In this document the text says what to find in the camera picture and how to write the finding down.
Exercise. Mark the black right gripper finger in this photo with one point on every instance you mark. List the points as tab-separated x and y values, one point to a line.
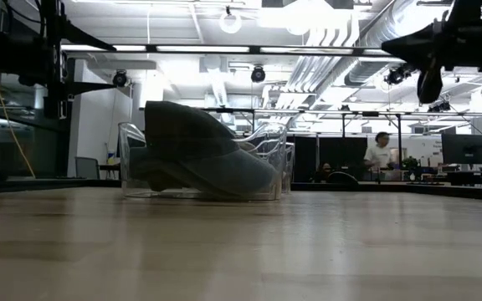
430	83
414	44

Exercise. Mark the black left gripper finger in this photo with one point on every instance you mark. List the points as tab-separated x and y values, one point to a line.
82	88
82	39

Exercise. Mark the clear plastic bin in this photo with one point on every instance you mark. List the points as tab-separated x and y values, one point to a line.
290	167
126	167

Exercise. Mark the black ceiling spotlight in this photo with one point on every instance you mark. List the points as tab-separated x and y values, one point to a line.
258	74
120	78

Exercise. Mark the black computer monitor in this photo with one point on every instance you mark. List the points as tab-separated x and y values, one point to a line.
465	148

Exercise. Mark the white blue bottle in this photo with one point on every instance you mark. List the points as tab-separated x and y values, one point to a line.
111	158

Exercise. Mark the grey office chair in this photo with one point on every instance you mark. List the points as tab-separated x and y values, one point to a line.
87	168

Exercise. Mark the dark office desk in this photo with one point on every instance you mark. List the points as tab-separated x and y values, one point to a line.
109	171

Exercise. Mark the person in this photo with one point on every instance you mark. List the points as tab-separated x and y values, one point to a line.
325	171
378	155

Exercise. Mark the white ceiling pipes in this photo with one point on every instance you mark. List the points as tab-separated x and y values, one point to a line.
308	71

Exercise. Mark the black partition panel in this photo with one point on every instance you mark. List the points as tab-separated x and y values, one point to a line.
341	150

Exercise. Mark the black overhead light beam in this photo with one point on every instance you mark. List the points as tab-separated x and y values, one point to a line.
207	49

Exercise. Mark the black office chair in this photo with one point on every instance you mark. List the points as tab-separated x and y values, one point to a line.
343	177

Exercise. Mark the black ceiling camera cluster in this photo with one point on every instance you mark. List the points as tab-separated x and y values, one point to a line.
396	75
439	107

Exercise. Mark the silver ceiling duct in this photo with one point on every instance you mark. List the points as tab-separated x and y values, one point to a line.
366	69

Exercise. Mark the black metal frame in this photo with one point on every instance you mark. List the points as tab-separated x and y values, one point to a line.
308	112

